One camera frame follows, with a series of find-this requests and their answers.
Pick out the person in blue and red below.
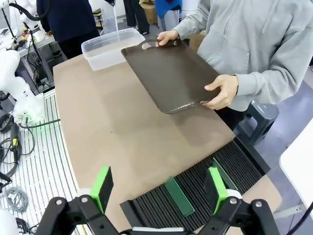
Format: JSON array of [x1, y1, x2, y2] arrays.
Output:
[[154, 0, 184, 32]]

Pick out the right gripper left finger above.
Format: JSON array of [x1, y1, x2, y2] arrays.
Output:
[[36, 165, 123, 235]]

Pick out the white slatted mounting table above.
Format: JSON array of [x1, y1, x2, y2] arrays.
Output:
[[0, 89, 81, 235]]

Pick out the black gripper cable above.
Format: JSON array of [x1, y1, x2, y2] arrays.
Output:
[[288, 205, 313, 235]]

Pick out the person's right forearm grey sleeve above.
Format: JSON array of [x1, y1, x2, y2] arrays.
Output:
[[172, 0, 215, 40]]

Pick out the grey coiled cable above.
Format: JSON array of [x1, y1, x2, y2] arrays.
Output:
[[6, 187, 29, 212]]

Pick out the person in grey hoodie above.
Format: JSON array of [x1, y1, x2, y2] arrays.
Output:
[[195, 0, 313, 79]]

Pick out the person's left hand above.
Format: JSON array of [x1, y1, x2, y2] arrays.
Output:
[[204, 74, 239, 110]]

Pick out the white robot with black hose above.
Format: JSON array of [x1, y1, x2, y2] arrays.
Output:
[[19, 0, 49, 41]]

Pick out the black arm base cable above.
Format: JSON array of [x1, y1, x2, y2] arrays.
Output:
[[19, 118, 61, 130]]

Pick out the black slotted PCB rack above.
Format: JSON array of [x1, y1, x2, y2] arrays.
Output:
[[119, 139, 271, 232]]

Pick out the dark brown serving tray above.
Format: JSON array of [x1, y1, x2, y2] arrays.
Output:
[[120, 38, 222, 115]]

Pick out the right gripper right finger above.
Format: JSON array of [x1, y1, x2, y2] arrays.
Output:
[[195, 167, 281, 235]]

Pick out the person in black trousers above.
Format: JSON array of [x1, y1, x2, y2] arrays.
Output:
[[123, 0, 150, 35]]

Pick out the person's right hand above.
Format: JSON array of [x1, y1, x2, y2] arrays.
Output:
[[156, 29, 181, 47]]

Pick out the clear plastic open box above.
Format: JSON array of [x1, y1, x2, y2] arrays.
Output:
[[81, 28, 146, 71]]

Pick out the black cable bundle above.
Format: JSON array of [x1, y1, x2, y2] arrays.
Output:
[[0, 114, 36, 177]]

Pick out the green glass plate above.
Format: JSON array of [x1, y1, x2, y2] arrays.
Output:
[[164, 175, 196, 218]]

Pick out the dark plastic stool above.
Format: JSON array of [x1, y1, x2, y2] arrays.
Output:
[[233, 99, 280, 147]]

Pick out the person's left forearm grey sleeve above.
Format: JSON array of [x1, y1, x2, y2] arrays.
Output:
[[229, 65, 309, 112]]

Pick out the brown cardboard box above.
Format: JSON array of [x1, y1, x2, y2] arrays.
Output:
[[139, 1, 158, 25], [188, 30, 207, 53]]

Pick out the person in dark navy top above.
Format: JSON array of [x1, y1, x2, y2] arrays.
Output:
[[36, 0, 101, 60]]

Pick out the white side table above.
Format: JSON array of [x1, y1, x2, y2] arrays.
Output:
[[279, 127, 313, 216]]

